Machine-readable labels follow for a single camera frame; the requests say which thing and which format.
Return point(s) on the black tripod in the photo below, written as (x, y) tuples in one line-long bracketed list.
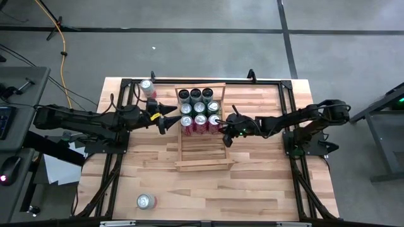
[(59, 19)]

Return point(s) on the white paper sheet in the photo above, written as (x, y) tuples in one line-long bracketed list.
[(60, 170)]

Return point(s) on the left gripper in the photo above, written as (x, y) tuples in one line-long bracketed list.
[(150, 119)]

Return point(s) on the pink white soda can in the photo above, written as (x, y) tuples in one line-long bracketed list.
[(146, 84)]

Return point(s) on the black table frame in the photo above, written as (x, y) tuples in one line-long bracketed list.
[(252, 82)]

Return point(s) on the black computer mouse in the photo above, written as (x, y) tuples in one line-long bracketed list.
[(11, 168)]

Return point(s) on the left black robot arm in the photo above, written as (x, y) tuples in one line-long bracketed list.
[(79, 119)]

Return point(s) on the silver metal bracket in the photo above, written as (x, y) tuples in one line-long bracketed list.
[(116, 224), (293, 224)]

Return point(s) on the silver soda can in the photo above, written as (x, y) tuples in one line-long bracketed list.
[(144, 201)]

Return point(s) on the computer keyboard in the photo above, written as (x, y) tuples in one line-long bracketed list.
[(4, 121)]

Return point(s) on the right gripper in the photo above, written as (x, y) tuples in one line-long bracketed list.
[(236, 124)]

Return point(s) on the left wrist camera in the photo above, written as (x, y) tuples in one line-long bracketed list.
[(152, 104)]

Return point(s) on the black desk clamp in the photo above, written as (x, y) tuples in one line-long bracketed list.
[(9, 91)]

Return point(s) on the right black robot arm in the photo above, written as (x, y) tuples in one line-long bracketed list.
[(300, 118)]

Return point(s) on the tall slim white can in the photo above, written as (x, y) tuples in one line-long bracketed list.
[(207, 93), (184, 95), (195, 94)]

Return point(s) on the grey metal desk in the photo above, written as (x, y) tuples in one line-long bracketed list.
[(382, 132)]

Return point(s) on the wooden shelf rack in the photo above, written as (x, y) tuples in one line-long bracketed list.
[(202, 151)]

